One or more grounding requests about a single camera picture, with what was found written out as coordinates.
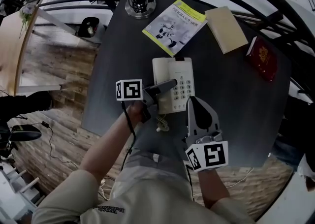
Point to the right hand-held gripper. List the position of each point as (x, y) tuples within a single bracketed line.
[(209, 155)]

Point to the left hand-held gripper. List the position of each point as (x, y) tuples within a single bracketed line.
[(129, 90)]

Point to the white telephone handset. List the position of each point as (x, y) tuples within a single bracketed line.
[(160, 70)]

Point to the white desk telephone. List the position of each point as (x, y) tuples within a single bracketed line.
[(183, 70)]

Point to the person's right forearm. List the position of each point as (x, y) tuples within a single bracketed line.
[(212, 188)]

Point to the person's left forearm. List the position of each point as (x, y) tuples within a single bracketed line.
[(108, 144)]

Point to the person's left hand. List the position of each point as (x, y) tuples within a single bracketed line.
[(135, 111)]

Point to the white and yellow-green book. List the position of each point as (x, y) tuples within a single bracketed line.
[(172, 28)]

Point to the beige book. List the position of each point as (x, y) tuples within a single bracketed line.
[(226, 31)]

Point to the red book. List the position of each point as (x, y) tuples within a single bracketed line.
[(262, 58)]

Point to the black waste bin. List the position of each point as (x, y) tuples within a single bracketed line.
[(88, 27)]

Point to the person's beige shirt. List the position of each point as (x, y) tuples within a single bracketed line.
[(147, 205)]

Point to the white table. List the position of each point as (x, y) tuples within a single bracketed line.
[(290, 201)]

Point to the black cloth bag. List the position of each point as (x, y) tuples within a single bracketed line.
[(24, 105)]

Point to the black shoe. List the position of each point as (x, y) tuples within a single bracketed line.
[(27, 134)]

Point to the pale flower bouquet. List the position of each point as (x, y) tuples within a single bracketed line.
[(27, 12)]

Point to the light wooden table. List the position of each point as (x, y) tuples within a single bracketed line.
[(9, 45)]

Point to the white chair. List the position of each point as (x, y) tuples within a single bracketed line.
[(7, 188)]

